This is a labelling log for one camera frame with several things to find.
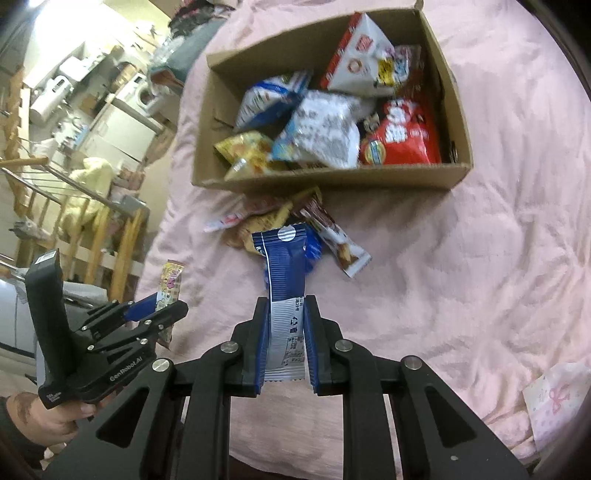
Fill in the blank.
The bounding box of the person's left hand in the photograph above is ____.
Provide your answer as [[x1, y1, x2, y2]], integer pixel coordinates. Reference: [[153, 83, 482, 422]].
[[6, 392, 111, 447]]

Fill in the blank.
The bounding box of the white blue snack packet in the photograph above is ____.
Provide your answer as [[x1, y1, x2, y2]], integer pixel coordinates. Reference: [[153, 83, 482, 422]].
[[252, 223, 322, 382]]

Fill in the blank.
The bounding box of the brown cardboard box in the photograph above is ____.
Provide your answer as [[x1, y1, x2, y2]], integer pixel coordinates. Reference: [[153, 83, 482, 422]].
[[192, 6, 474, 193]]

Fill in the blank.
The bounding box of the pink bed duvet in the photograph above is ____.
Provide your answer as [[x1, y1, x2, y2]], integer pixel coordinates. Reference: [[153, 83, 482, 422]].
[[136, 1, 590, 479]]

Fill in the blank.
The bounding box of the grey blue folded blanket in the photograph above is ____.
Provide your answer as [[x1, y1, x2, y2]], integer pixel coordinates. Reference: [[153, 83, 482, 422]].
[[146, 18, 226, 92]]

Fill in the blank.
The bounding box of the brown white snack bar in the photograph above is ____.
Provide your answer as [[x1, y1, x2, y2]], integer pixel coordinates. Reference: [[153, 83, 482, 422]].
[[295, 194, 372, 278]]

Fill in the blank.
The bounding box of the blue white snack bag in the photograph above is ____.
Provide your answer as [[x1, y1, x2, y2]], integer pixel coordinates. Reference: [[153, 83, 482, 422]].
[[235, 70, 314, 132]]

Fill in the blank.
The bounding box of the white kitchen cabinet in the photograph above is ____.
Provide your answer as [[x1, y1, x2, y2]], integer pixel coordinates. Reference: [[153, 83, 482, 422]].
[[78, 97, 163, 163]]

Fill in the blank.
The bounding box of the white washing machine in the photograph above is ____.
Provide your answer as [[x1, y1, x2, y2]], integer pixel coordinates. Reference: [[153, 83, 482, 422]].
[[112, 73, 155, 117]]

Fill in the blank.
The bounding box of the yellow brown snack packet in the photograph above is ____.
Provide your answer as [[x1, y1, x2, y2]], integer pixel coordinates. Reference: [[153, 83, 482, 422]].
[[221, 187, 322, 255]]

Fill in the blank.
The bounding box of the yellow towel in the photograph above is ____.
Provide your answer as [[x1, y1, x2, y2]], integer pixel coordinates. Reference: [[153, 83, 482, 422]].
[[59, 156, 116, 239]]

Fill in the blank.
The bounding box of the light blue snack bag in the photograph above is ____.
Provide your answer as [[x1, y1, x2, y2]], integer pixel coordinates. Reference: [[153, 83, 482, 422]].
[[271, 90, 377, 170]]

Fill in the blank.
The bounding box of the white red snack bag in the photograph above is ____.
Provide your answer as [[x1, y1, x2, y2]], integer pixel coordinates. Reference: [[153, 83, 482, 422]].
[[320, 12, 425, 98]]

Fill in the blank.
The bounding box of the colourful small candy packet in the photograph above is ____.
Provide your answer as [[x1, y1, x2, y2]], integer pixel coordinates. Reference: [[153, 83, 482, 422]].
[[155, 260, 184, 349]]

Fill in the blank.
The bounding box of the pink white snack packet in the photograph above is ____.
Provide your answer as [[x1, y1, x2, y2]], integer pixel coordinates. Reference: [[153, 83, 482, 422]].
[[202, 195, 288, 234]]

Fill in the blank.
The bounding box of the yellow snack bag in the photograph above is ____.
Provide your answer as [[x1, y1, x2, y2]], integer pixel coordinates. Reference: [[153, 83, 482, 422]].
[[214, 130, 287, 180]]

